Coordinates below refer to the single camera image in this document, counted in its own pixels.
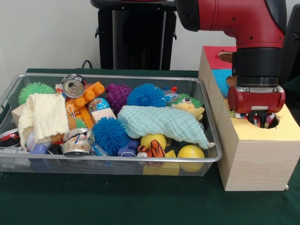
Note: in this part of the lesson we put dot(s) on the orange plastic building block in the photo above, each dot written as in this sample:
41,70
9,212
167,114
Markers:
89,95

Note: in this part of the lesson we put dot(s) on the dark green table cloth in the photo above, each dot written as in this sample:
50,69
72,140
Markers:
293,91
117,199

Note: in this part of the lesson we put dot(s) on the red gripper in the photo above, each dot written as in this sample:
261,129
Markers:
255,100

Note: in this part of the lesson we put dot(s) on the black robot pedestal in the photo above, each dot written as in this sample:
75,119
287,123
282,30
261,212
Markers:
140,42

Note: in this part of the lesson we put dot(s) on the wooden box with three holes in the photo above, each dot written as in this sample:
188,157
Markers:
257,164

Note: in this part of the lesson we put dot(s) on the cream waffle cloth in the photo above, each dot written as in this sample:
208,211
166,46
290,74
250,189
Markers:
44,114

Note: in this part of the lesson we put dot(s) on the black upright panel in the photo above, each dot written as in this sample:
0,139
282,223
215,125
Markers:
293,51

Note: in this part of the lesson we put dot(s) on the light blue waffle cloth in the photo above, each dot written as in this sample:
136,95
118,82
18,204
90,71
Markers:
159,122

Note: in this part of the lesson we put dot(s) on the globe print ball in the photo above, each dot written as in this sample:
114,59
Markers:
99,105

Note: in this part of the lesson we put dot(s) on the silver drink can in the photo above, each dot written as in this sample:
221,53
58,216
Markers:
73,86

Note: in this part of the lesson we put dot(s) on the blue spiky rubber ball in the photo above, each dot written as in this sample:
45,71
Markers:
145,95
110,136

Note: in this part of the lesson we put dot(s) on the colourful dotted cloth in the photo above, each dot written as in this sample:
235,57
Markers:
236,114

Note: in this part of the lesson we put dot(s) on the shallow clear mesh bin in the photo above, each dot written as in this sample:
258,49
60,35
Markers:
70,164

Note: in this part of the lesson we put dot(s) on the green spiky rubber ball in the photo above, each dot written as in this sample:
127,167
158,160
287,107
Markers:
35,89

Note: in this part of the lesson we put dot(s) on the purple knobbly ball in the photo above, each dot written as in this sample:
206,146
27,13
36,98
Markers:
119,96

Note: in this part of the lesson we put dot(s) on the orange tiger plush toy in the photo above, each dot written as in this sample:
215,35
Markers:
155,150

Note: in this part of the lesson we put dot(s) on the green spiky monster toy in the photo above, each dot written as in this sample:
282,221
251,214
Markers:
195,101

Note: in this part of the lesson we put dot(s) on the yellow smooth ball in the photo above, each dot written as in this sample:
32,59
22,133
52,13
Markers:
191,154

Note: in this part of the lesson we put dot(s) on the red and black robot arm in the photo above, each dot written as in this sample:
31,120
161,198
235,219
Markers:
248,23

